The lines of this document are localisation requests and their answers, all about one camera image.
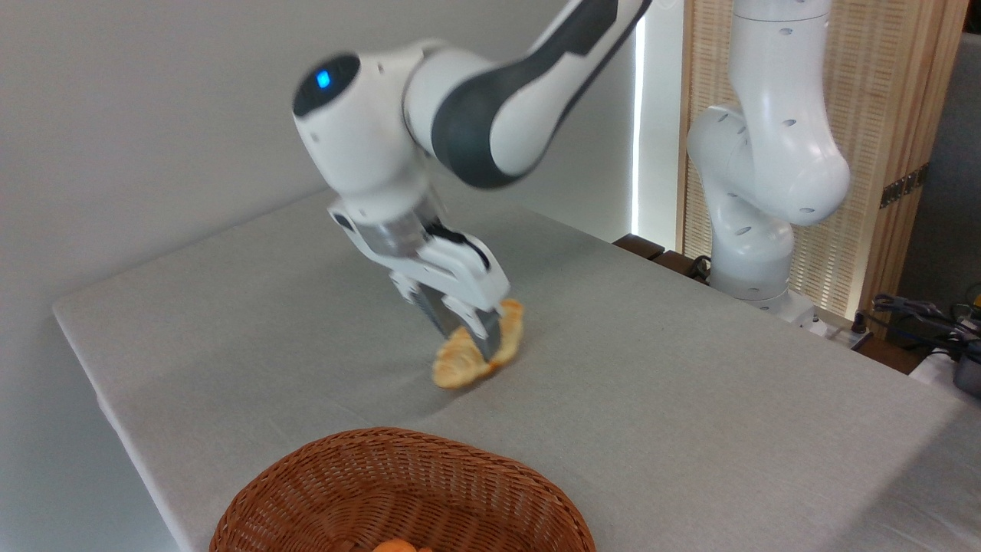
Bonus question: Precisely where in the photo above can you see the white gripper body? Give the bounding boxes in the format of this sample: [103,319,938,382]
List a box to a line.
[328,201,512,317]

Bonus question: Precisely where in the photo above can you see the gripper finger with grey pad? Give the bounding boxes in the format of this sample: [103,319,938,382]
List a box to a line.
[443,296,504,363]
[394,278,462,340]

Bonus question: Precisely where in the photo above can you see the golden croissant bread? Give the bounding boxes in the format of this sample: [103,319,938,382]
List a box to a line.
[431,298,526,390]

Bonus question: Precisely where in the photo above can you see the brown wicker basket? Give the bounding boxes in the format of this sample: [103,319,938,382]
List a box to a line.
[208,426,598,552]

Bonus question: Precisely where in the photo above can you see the grey tablecloth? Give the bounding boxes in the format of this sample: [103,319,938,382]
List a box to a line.
[51,187,981,552]

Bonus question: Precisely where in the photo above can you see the dark metal screen hinge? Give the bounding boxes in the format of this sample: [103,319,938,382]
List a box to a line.
[879,164,930,210]

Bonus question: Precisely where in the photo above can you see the wooden slatted folding screen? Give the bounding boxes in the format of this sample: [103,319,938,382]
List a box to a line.
[676,0,971,324]

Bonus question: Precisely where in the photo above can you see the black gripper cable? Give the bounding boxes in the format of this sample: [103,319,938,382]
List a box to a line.
[428,221,492,271]

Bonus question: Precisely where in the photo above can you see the bundle of black cables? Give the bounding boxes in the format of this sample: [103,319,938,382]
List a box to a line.
[872,284,981,355]

